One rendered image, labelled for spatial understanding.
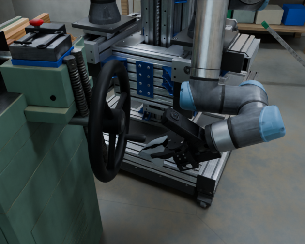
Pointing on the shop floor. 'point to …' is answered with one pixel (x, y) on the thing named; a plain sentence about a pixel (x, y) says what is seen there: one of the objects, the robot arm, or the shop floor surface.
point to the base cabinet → (54, 199)
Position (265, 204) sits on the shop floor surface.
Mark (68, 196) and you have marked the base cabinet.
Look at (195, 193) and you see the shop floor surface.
